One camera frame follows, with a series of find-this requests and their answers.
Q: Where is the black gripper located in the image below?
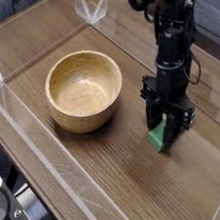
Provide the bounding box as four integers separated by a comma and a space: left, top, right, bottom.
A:
130, 58, 204, 156

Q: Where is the green rectangular block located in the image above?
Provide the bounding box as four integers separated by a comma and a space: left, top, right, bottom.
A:
147, 111, 196, 153

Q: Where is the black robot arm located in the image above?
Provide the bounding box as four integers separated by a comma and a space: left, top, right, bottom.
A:
128, 0, 198, 152

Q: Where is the brown wooden bowl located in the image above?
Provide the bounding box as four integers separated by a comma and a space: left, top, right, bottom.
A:
45, 50, 123, 134

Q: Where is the black table leg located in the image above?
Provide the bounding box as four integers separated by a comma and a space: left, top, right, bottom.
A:
6, 166, 19, 191

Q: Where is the clear acrylic front wall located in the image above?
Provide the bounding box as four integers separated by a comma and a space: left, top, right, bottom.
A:
0, 59, 180, 220

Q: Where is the grey metal base plate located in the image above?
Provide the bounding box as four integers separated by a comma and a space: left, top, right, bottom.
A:
3, 185, 35, 220

